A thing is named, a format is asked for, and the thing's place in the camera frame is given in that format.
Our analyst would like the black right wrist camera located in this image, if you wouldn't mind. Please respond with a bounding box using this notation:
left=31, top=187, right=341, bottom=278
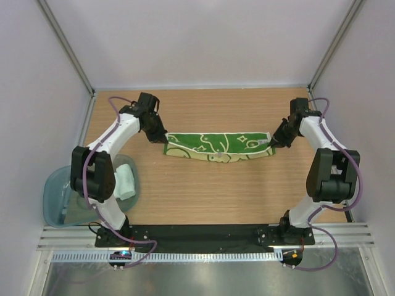
left=290, top=97, right=314, bottom=118

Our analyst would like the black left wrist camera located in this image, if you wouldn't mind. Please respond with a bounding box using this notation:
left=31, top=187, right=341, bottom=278
left=136, top=92, right=160, bottom=113

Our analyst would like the light mint green towel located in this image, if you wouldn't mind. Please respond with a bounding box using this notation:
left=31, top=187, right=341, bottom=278
left=114, top=164, right=136, bottom=200

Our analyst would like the green frog pattern towel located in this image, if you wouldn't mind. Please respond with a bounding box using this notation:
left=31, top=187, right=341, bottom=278
left=164, top=132, right=276, bottom=163

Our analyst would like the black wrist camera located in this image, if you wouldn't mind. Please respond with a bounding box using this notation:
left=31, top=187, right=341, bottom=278
left=290, top=97, right=314, bottom=118
left=136, top=92, right=160, bottom=113

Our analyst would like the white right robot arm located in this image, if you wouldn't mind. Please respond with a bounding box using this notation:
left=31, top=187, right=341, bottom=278
left=270, top=115, right=363, bottom=245

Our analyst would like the white slotted cable duct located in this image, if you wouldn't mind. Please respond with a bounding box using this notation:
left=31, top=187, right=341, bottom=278
left=51, top=250, right=283, bottom=263

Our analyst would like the clear blue plastic bin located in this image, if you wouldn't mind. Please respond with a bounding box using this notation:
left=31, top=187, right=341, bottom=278
left=43, top=154, right=141, bottom=228

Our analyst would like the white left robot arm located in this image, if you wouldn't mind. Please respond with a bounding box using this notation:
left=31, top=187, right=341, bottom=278
left=70, top=99, right=168, bottom=247

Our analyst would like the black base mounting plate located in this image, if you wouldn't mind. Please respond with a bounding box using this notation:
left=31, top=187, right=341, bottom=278
left=94, top=223, right=315, bottom=252

